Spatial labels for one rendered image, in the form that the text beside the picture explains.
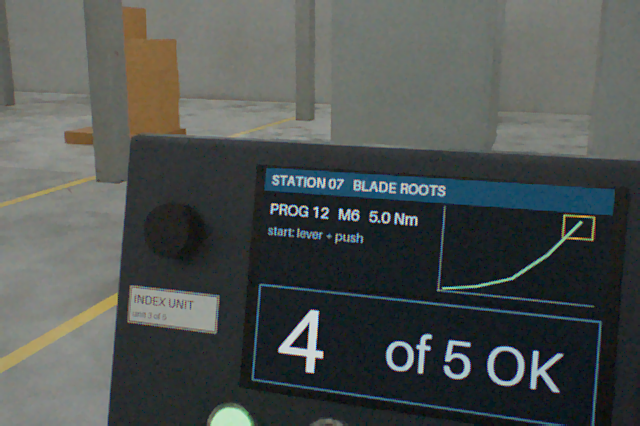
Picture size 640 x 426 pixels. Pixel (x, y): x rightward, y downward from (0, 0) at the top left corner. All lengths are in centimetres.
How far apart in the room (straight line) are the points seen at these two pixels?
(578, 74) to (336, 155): 1256
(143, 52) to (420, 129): 325
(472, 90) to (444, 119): 43
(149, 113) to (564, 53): 732
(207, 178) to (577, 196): 18
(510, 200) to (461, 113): 755
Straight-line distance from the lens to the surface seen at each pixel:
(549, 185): 33
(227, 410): 36
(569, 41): 1286
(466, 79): 784
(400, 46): 795
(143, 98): 852
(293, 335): 35
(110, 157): 649
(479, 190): 33
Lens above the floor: 131
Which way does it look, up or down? 14 degrees down
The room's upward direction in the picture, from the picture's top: straight up
